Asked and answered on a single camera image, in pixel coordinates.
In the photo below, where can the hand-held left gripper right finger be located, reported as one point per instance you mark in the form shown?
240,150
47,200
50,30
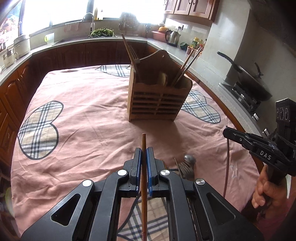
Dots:
149,166

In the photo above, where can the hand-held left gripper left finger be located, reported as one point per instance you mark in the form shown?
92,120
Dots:
138,166

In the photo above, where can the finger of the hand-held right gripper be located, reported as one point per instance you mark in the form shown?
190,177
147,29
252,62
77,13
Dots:
240,139

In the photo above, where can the wooden utensil holder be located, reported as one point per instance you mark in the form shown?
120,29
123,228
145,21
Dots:
157,102

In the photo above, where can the pale yellow spoon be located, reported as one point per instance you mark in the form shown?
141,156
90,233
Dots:
163,80

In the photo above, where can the plain wooden chopstick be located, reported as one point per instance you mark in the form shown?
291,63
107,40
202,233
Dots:
187,59

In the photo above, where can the person's right forearm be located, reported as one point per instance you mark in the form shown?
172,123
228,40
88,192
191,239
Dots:
284,220

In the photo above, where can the person's right hand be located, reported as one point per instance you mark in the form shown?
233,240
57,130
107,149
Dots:
270,194

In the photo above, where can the metal spoon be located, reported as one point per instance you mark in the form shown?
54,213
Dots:
189,158

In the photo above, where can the gas stove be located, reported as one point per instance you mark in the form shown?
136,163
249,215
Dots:
245,97

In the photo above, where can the black wok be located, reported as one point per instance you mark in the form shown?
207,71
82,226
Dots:
254,85

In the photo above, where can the pink plaid-heart tablecloth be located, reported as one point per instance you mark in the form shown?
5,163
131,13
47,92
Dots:
92,129

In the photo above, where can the grey kitchen countertop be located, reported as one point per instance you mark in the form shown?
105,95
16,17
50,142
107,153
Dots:
208,69

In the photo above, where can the condiment bottles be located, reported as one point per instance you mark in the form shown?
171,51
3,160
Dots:
196,42

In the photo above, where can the dark green cup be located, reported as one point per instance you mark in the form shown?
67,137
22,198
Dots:
183,45

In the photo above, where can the range hood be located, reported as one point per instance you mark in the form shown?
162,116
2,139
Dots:
277,18

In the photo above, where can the steel electric kettle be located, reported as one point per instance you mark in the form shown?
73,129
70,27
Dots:
173,39

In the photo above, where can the pink plastic basin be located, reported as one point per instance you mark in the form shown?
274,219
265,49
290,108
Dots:
159,36

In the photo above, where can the yellow bowl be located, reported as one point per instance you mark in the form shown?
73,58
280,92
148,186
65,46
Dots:
162,29

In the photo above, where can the green leafy vegetables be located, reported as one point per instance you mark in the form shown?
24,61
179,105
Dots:
103,33

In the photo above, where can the dish drying rack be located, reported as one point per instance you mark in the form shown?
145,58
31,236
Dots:
128,22

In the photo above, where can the wooden base cabinets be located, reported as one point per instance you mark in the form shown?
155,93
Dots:
11,92

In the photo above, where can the chrome sink faucet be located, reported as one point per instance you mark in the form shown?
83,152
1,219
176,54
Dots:
92,24

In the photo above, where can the pale hanging towel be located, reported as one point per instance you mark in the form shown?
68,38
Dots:
71,27

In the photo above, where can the green-lidded clear jug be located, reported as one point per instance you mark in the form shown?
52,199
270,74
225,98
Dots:
49,38

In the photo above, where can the white electric pot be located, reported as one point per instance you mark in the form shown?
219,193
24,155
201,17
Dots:
22,46

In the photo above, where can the small white cooker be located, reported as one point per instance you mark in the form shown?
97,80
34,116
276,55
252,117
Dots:
8,58

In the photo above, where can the kitchen window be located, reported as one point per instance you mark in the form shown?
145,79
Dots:
57,11

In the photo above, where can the white wall outlet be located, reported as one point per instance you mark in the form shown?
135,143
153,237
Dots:
180,27

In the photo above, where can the wooden wall cabinets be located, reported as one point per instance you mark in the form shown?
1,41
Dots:
192,7

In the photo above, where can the tropical wall poster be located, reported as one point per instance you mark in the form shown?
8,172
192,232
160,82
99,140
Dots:
9,25

